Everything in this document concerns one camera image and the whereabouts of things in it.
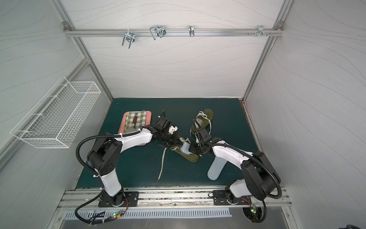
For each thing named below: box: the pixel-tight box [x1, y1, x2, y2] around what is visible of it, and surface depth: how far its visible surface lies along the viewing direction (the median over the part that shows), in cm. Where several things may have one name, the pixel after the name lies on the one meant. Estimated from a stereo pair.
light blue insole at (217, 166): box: [207, 156, 228, 181], surface depth 84 cm
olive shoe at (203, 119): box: [190, 108, 214, 137], surface depth 103 cm
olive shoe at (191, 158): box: [170, 144, 200, 163], surface depth 86 cm
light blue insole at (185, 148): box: [180, 141, 193, 156], surface depth 87 cm
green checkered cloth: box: [123, 111, 147, 135], surface depth 107 cm
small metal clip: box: [188, 24, 195, 38], surface depth 80 cm
